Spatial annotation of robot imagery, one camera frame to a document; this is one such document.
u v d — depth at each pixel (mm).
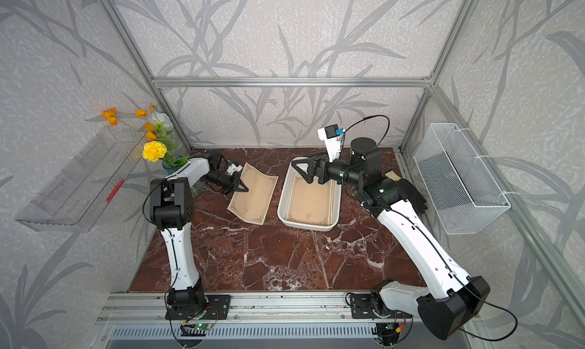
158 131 875
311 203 985
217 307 728
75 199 643
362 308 737
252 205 966
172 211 594
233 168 969
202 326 706
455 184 642
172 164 845
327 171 565
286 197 994
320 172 550
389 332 722
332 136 551
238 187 937
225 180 894
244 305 755
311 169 548
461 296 366
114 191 655
